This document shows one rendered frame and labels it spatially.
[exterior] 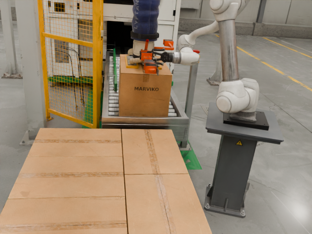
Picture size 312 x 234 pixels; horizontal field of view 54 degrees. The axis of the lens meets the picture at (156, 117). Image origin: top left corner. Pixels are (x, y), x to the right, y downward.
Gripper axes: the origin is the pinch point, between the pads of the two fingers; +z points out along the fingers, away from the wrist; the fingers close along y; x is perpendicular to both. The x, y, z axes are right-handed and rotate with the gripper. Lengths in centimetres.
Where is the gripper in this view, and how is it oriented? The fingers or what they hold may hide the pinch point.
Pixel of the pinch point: (146, 55)
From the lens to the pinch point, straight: 237.0
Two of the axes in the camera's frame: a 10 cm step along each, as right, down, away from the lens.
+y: -0.9, 9.1, 4.1
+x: -1.3, -4.2, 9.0
